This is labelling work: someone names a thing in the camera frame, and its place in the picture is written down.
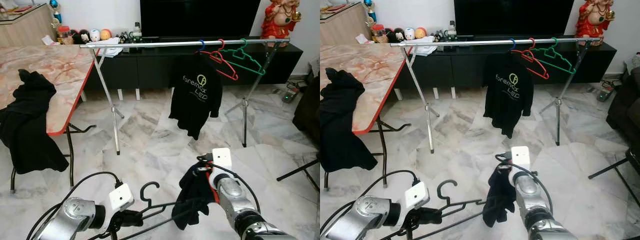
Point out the pink tissue pack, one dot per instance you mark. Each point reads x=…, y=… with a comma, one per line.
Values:
x=48, y=41
x=363, y=39

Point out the white round plush toy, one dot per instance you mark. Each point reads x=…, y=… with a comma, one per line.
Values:
x=95, y=36
x=409, y=34

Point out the red envelope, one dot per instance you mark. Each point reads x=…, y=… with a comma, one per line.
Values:
x=22, y=9
x=338, y=7

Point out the black round plush toy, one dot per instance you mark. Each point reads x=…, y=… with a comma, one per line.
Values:
x=389, y=36
x=75, y=37

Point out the light wooden sideboard cabinet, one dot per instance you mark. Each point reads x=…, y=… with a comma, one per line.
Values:
x=342, y=27
x=25, y=30

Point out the stack of white papers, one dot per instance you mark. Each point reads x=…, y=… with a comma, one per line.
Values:
x=424, y=49
x=112, y=50

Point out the marble-pattern folding table red edge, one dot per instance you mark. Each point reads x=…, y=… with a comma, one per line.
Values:
x=55, y=75
x=370, y=75

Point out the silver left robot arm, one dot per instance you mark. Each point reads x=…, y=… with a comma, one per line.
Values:
x=70, y=217
x=365, y=216

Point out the black flat television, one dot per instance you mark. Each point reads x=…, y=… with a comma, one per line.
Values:
x=515, y=17
x=200, y=17

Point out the blue clothes hanger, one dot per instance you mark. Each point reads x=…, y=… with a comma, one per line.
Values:
x=515, y=44
x=204, y=45

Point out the green plastic clothes hanger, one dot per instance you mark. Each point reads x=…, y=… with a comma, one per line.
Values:
x=250, y=64
x=560, y=62

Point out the white bag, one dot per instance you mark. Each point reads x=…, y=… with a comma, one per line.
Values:
x=632, y=62
x=315, y=65

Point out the blue and gold trophy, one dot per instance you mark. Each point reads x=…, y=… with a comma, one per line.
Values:
x=370, y=11
x=56, y=12

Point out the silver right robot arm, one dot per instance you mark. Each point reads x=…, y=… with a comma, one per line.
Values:
x=530, y=197
x=235, y=197

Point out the red laughing Buddha statue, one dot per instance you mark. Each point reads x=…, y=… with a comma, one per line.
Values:
x=595, y=24
x=280, y=25

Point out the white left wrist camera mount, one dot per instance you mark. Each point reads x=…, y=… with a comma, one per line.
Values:
x=417, y=194
x=121, y=196

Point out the black garment with red trim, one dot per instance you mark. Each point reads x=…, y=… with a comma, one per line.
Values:
x=500, y=200
x=192, y=200

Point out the red plastic clothes hanger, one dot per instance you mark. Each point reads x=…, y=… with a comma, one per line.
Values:
x=222, y=67
x=535, y=67

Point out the black metal furniture frame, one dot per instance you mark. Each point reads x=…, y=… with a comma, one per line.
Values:
x=612, y=167
x=300, y=169

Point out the black and white plush toy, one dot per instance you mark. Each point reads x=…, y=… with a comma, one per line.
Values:
x=399, y=36
x=84, y=37

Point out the silver metal clothes rack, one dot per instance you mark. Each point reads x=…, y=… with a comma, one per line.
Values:
x=150, y=43
x=460, y=43

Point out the small bottle with green label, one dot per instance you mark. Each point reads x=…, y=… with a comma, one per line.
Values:
x=451, y=30
x=136, y=32

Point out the jar with red lid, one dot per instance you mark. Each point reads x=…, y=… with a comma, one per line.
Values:
x=64, y=36
x=378, y=34

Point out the dark grey sofa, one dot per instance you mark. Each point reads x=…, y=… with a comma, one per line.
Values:
x=625, y=110
x=307, y=105

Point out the black TV console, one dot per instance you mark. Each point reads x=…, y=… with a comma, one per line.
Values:
x=145, y=70
x=460, y=70

